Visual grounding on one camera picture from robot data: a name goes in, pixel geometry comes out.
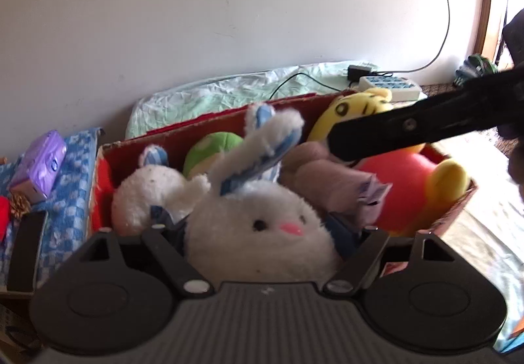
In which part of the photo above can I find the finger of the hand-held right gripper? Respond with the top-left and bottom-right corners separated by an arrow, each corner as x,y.
327,69 -> 524,162

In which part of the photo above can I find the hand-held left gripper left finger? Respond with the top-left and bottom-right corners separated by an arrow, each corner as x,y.
78,225 -> 215,299

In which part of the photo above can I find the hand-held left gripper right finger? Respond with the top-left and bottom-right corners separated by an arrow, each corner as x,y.
323,213 -> 457,295

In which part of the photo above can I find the yellow tiger plush toy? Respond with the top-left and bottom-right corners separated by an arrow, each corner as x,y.
307,86 -> 471,238

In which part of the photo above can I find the pink bear plush toy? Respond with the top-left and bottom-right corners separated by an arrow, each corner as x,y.
280,142 -> 393,228

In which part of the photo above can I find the red cardboard box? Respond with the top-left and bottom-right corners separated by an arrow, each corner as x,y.
91,90 -> 477,279

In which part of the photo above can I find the green frog plush toy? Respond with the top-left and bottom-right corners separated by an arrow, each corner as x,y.
182,132 -> 245,178

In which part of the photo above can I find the white power strip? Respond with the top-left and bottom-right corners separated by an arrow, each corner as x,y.
358,75 -> 422,100

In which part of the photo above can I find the black power adapter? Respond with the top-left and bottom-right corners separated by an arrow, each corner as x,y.
347,64 -> 379,82

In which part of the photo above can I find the striped green clothing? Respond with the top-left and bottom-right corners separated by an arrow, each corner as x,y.
454,54 -> 499,86

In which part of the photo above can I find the blue patterned cloth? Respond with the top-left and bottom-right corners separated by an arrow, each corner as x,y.
0,127 -> 105,291

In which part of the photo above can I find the black flat box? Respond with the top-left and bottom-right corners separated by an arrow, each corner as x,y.
6,210 -> 47,293

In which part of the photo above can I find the purple tissue pack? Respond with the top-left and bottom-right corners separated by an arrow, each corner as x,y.
8,130 -> 68,203

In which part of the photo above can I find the gold ribbon bow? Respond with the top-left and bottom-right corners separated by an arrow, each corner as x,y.
7,193 -> 29,219

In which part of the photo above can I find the pale green bedsheet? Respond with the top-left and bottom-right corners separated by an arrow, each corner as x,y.
125,60 -> 524,354

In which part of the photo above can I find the red round cushion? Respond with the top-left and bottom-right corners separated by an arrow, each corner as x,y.
0,196 -> 11,244

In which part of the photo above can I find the grey power cord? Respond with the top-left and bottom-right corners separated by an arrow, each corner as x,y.
379,0 -> 451,76

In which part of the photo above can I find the thin black cable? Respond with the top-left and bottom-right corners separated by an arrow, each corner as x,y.
268,71 -> 361,100

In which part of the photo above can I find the wooden door frame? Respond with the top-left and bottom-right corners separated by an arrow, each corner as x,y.
475,0 -> 512,62

